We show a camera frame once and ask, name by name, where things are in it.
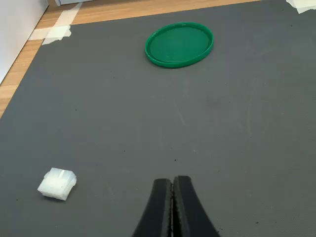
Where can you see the dark grey mat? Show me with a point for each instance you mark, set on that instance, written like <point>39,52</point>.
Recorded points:
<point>158,118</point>

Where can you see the round green lid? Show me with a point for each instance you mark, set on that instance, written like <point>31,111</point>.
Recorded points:
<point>179,45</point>

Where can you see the white partition panel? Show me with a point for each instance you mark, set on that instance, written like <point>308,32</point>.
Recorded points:
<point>17,32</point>

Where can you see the white tape corner piece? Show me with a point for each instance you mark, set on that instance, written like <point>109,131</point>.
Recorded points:
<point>302,5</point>
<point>58,33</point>

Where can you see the small white plastic terminal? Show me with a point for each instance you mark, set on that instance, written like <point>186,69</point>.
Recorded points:
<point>57,185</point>

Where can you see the white tape strip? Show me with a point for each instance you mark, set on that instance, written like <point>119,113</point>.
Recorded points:
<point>67,14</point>

